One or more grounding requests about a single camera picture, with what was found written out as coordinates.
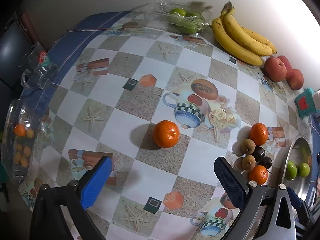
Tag orange tangerine low pile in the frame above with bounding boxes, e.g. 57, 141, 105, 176
248, 165, 268, 185

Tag dark plum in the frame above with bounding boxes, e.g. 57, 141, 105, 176
252, 146, 265, 162
258, 156, 273, 170

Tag brown longan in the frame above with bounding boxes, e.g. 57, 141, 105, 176
241, 154, 256, 171
240, 139, 255, 154

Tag orange tangerine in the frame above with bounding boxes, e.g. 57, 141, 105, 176
249, 123, 268, 146
152, 120, 180, 148

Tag green jujube large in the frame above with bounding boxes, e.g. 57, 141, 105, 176
285, 160, 297, 180

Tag stainless steel bowl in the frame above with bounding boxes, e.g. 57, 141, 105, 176
279, 136, 312, 200

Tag clear container of kumquats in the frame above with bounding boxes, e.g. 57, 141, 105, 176
1, 99, 40, 181

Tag teal toy box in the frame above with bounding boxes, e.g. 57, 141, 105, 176
295, 88, 318, 118

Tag red apple far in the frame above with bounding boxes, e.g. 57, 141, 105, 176
287, 69, 304, 90

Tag red apple middle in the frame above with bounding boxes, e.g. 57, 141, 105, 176
278, 55, 293, 80

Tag clear glass mug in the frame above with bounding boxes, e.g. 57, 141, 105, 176
19, 42, 57, 90

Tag checkered patterned tablecloth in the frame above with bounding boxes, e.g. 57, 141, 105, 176
19, 12, 312, 239

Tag yellow banana bunch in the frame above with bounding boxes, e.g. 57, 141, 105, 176
212, 1, 277, 66

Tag clear bag of green fruit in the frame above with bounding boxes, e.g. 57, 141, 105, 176
143, 0, 213, 36

